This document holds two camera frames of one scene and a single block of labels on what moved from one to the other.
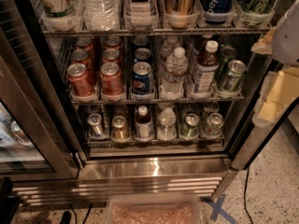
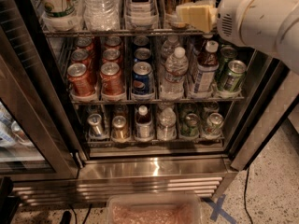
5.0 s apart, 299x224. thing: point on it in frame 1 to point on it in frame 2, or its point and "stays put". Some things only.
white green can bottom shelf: (214, 124) stays put
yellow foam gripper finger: (264, 46) to (201, 14)
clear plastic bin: (153, 208) stays put
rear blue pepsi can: (141, 41) stays put
